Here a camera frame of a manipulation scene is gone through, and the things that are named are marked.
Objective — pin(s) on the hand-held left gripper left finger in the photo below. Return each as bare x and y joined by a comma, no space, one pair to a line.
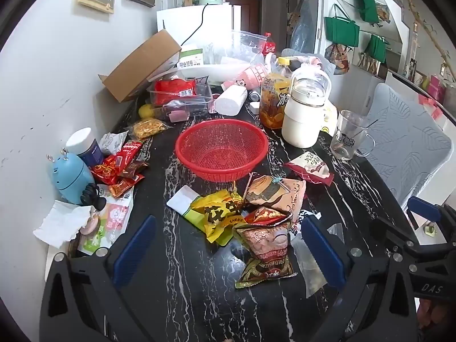
137,245

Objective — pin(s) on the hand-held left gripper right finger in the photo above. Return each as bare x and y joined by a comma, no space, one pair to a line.
320,249

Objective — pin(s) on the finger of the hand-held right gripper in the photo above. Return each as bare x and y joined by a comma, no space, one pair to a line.
392,233
424,208

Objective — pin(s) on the black white small packet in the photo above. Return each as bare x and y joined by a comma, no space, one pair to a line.
302,219

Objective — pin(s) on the brown gold-edged snack packet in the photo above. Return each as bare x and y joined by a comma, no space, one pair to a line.
265,274

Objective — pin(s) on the red cartoon candy packet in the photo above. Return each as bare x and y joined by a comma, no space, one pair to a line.
267,215

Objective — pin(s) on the white green packet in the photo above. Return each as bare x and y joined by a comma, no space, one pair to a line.
181,199

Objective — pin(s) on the brown cake snack packet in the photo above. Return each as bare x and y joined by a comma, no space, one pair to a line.
278,194

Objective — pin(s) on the maroon white snack packet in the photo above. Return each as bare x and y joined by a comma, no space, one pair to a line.
311,169

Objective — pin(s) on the yellow snack packet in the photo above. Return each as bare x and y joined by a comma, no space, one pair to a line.
217,217

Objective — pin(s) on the gold lollipop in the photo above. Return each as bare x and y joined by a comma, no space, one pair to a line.
237,199

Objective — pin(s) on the red plastic basket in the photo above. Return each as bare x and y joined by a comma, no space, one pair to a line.
221,149

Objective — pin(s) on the person's right hand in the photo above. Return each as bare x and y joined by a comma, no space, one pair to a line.
429,313

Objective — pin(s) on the clear plastic wrapper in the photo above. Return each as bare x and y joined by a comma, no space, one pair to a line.
313,274

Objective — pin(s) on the green pink wipes packet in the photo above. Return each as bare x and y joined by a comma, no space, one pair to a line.
114,221

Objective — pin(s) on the grey covered chair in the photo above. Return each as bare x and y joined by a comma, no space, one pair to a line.
409,149

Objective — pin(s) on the black hair clip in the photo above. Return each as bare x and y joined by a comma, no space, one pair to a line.
92,196

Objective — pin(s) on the white tissue paper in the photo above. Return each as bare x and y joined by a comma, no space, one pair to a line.
58,222

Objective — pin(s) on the pile of red candy sachets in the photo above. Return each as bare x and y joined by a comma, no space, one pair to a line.
119,165

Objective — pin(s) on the blue round device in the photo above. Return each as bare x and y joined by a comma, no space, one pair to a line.
71,180

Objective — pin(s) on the thin stir stick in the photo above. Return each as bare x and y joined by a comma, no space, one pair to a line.
365,128

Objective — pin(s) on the glass mug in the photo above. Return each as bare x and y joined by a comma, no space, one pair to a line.
347,139

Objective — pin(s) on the pink gift box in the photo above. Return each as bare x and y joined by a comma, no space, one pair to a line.
433,91

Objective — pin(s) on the yellow cracker packet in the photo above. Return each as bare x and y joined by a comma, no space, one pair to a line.
148,128

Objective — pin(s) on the yellow white packet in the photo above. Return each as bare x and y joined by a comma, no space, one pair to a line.
329,121

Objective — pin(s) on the yellow round object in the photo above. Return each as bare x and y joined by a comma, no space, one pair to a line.
146,111

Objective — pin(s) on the pink small box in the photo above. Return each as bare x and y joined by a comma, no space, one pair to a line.
178,115

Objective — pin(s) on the clear plastic container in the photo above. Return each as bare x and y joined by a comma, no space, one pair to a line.
192,103

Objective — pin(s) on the orange drink bottle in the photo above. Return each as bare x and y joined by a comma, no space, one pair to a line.
272,103

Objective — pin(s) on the white small block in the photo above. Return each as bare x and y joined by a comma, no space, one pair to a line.
254,106

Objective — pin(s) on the red plastic bag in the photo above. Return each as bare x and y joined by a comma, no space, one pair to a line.
174,91

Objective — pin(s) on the green tote bag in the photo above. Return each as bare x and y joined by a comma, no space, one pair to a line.
367,7
377,50
341,30

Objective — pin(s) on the patterned tote bag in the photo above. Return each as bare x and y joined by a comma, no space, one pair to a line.
338,58

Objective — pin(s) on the toilet paper roll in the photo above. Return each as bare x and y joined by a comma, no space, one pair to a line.
231,100

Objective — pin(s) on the cardboard box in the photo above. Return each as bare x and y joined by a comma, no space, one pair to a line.
142,66

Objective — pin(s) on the pink panda cup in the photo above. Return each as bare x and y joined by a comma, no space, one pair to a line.
249,76

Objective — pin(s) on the white plate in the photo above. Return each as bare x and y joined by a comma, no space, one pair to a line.
213,71

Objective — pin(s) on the green white box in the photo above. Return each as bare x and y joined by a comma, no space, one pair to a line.
190,58

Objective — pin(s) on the red cola bottle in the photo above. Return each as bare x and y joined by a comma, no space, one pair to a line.
269,44

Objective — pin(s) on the blue plastic bag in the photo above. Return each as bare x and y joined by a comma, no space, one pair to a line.
302,28

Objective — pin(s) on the clear zip bag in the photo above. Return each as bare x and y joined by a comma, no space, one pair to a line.
245,44

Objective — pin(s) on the white refrigerator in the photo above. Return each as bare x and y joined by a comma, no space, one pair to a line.
217,17

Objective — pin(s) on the brown door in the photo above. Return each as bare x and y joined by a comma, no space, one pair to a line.
247,14

